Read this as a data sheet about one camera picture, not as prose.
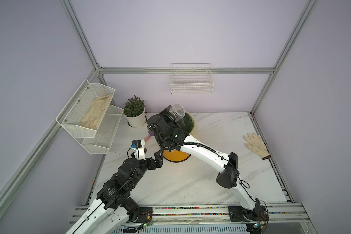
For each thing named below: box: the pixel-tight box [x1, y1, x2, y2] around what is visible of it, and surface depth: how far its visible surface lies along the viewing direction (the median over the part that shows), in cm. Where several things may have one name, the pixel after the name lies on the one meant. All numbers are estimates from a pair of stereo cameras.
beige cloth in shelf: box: [79, 93, 114, 130], surface depth 81 cm
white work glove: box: [242, 132, 272, 160], surface depth 103 cm
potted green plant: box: [122, 95, 147, 128], surface depth 103 cm
